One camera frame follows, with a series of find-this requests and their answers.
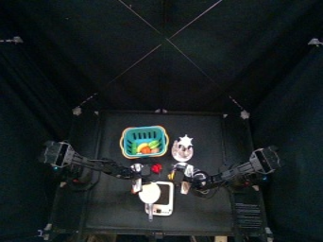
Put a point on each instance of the yellow toy banana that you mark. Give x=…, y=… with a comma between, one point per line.
x=142, y=147

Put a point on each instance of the white star-shaped toy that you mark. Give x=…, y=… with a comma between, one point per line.
x=186, y=140

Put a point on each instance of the green toy vegetable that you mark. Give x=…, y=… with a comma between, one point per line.
x=154, y=144

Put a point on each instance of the small red toy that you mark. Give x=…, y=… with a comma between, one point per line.
x=156, y=168

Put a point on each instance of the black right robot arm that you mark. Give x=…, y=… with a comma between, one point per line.
x=235, y=170

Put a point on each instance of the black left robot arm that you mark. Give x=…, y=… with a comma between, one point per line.
x=90, y=163

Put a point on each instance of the teal basket with orange rim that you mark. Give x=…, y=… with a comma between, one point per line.
x=128, y=138

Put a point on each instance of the printed label sheet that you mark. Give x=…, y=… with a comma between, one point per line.
x=247, y=216

